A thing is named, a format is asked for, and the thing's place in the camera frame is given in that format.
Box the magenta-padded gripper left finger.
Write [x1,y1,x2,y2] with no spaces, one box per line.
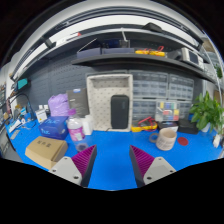
[49,144,98,188]

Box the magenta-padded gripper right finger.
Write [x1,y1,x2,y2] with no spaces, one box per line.
[129,145,177,188]

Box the clear bottle with purple label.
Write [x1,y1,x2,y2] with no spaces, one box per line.
[66,108,89,153]

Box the brown cardboard box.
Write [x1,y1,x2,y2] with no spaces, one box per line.
[24,135,69,170]

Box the beige ceramic mug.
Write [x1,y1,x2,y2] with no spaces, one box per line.
[148,128,178,152]

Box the flat round red coaster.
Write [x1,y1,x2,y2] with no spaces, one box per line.
[176,136,190,147]

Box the yellow multimeter with red leads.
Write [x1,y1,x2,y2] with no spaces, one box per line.
[130,116,159,133]

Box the blue printed carton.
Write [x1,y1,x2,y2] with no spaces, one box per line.
[38,115,70,140]

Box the dark flat box with label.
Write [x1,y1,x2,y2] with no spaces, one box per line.
[157,120,179,132]

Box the small white plastic bottle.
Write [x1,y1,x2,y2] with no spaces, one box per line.
[82,114,94,136]

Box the black box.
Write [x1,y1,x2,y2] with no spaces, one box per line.
[178,118,200,135]

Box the clear organizer with coloured parts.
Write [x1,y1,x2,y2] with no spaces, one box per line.
[155,99,181,123]

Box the purple plastic bag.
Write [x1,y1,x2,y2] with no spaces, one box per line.
[47,93,71,118]

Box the black rectangular speaker case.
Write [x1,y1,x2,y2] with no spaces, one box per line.
[110,94,130,130]

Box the dark grey flat package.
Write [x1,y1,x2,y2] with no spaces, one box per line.
[66,87,90,118]

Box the white pegboard tray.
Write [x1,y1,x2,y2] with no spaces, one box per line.
[86,73,134,133]

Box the green potted plant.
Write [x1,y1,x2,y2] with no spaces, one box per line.
[189,90,224,134]

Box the dark grey shelf unit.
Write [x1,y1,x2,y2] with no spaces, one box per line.
[9,4,219,84]

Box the white metal rack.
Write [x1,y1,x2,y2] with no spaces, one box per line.
[199,38,224,88]

